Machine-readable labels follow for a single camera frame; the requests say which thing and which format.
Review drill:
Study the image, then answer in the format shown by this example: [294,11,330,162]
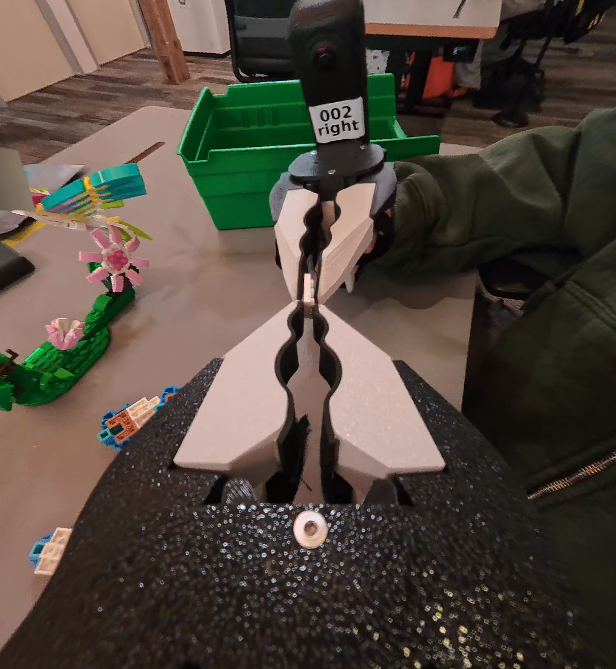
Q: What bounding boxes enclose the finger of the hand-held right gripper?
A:
[274,188,315,307]
[314,183,376,307]

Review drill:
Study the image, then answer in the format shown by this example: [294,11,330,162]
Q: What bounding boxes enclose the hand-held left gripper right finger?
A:
[312,307,447,503]

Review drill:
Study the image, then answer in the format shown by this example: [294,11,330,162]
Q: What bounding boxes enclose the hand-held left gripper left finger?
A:
[173,302,309,495]

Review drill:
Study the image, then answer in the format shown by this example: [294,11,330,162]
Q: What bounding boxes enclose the person's right forearm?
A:
[359,97,616,293]

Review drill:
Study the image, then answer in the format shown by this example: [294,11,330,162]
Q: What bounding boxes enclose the lego bird flower model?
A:
[0,163,153,413]

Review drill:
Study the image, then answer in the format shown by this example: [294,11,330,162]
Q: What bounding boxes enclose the green plastic bin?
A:
[177,73,440,231]

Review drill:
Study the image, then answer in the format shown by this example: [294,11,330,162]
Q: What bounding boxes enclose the black mesh office chair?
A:
[224,0,309,84]

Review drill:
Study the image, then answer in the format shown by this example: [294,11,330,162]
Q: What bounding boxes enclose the wooden edged desk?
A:
[364,0,502,40]

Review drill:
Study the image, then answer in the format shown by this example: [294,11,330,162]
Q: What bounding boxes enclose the orange container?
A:
[402,52,456,101]

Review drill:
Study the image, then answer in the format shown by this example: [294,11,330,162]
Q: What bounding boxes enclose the white waste cabinet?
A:
[174,0,231,56]

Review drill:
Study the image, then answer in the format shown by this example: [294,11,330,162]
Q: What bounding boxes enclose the grey instruction booklet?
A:
[0,164,86,244]

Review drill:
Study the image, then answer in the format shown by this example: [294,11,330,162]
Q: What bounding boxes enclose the wooden post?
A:
[138,0,192,85]

